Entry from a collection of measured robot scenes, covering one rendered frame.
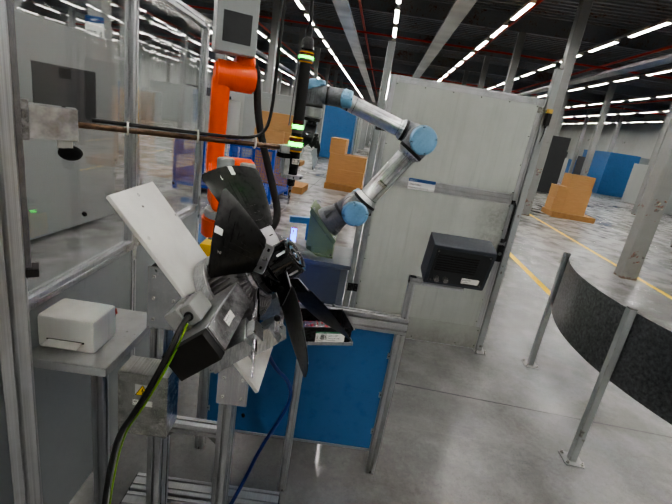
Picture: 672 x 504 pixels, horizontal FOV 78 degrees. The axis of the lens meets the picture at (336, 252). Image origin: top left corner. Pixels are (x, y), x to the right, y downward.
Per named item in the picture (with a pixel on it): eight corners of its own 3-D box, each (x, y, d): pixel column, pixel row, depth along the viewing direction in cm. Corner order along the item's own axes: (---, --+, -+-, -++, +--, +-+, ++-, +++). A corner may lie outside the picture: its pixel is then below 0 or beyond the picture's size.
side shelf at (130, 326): (22, 365, 121) (21, 356, 120) (94, 311, 155) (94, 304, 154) (106, 377, 121) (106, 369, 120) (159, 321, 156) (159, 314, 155)
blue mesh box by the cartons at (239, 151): (224, 196, 769) (228, 142, 740) (248, 187, 889) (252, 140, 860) (269, 204, 760) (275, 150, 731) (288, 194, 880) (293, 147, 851)
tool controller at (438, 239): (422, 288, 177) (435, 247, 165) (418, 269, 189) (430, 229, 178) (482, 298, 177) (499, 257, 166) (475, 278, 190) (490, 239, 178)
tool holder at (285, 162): (280, 179, 126) (284, 146, 123) (270, 174, 132) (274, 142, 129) (306, 180, 131) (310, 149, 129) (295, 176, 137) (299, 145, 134)
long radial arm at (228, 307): (206, 299, 125) (237, 281, 123) (220, 319, 127) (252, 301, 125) (166, 350, 97) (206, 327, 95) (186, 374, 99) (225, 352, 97)
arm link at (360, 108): (432, 130, 195) (337, 81, 189) (437, 131, 185) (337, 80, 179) (420, 152, 199) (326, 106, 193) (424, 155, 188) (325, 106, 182)
